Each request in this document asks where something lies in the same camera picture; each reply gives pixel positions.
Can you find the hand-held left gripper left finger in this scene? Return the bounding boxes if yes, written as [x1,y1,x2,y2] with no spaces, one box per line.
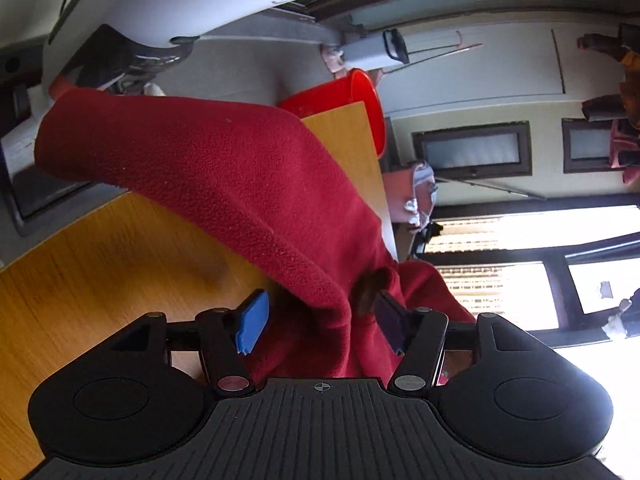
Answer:
[107,289,271,395]

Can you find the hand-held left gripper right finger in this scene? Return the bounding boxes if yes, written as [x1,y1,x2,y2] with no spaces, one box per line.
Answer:
[372,290,546,395]

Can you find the red fleece garment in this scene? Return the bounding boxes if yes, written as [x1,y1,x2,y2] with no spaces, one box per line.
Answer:
[34,87,476,386]

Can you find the black shoes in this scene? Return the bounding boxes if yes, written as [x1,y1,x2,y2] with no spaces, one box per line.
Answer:
[419,221,444,257]

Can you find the white cloth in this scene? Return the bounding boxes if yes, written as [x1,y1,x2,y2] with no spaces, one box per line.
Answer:
[402,199,426,226]

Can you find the pink plastic bucket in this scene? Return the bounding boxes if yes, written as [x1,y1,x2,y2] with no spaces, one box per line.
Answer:
[385,160,440,231]

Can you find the grey cloth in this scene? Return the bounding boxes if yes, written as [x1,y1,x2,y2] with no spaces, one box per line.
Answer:
[407,160,440,196]

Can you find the long thin metal pole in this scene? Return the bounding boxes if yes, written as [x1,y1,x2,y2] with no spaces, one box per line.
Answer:
[435,175,546,201]

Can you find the large black-framed window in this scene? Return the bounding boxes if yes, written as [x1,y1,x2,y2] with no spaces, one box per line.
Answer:
[420,195,640,351]

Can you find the dark-framed frosted window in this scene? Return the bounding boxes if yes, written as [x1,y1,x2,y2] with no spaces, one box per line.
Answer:
[562,117,640,173]
[412,121,532,178]

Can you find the red plastic bucket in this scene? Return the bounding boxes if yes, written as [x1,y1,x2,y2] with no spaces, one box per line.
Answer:
[280,68,387,158]

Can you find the grey hanging garment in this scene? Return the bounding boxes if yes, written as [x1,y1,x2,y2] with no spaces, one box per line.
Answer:
[602,287,640,341]

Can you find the pink slipper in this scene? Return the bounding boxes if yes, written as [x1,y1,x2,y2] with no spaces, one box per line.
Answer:
[322,45,346,73]

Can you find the white trash bin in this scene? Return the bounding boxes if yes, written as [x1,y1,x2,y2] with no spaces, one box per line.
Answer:
[340,28,411,73]

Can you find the dark glossy object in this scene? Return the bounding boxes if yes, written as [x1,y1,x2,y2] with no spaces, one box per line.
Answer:
[75,24,201,96]

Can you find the pink hanging garment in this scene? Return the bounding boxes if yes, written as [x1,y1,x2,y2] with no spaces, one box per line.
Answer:
[582,95,640,186]

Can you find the orange hanging garment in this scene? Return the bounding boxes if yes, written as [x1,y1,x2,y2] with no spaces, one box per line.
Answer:
[577,22,640,116]

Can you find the broom with thin handle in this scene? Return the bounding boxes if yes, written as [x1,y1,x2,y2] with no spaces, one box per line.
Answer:
[372,42,485,83]

